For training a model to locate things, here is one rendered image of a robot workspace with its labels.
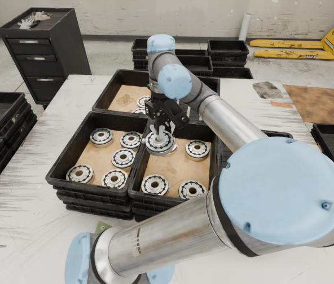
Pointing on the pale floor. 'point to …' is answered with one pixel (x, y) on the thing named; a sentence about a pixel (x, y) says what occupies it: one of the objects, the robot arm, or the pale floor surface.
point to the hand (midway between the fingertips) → (166, 137)
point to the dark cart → (46, 50)
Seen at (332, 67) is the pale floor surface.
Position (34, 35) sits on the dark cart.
